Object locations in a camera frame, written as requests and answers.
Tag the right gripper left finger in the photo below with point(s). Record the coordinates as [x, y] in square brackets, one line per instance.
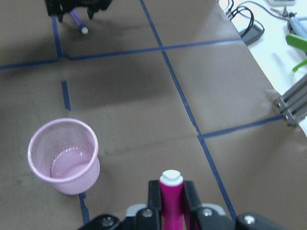
[154, 200]

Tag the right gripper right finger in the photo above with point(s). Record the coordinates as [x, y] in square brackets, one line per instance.
[192, 207]

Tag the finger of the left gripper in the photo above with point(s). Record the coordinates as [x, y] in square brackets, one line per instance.
[59, 16]
[90, 12]

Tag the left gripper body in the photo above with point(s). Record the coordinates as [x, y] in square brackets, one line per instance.
[67, 5]

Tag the purple pen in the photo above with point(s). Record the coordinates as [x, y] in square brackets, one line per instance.
[82, 27]

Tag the pink pen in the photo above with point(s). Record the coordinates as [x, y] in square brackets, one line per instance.
[171, 189]

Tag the pink mesh cup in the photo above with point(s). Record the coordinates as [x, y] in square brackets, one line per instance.
[64, 153]

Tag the brown paper table cover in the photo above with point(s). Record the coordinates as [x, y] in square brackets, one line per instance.
[165, 84]

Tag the black power adapter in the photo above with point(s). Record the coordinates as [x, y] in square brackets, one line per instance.
[253, 35]

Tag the blue teach pendant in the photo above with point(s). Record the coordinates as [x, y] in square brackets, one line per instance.
[298, 25]

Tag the aluminium frame post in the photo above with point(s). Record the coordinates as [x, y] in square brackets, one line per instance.
[293, 104]

